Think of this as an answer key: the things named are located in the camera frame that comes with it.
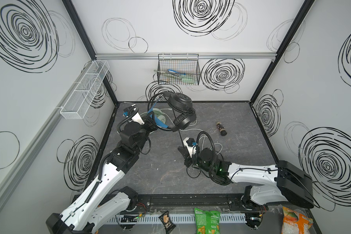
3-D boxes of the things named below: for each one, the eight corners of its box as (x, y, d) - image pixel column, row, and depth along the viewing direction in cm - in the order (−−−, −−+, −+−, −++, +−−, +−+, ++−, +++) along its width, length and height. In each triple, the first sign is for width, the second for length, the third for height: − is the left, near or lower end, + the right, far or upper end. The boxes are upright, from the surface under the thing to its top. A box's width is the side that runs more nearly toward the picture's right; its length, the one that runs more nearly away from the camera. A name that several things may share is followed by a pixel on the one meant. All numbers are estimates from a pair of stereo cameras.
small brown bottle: (221, 136, 102) (222, 133, 99) (216, 124, 109) (217, 121, 106) (226, 135, 102) (227, 132, 100) (220, 123, 109) (221, 121, 106)
